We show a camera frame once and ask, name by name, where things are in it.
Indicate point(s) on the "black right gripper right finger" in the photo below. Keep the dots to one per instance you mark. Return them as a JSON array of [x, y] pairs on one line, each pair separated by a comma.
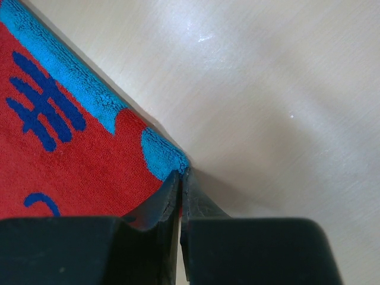
[[220, 249]]

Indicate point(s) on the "red and blue cloth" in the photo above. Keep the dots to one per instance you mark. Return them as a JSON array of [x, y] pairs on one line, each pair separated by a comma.
[[69, 145]]

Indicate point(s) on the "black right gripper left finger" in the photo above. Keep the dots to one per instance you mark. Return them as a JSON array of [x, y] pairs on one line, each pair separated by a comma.
[[138, 248]]

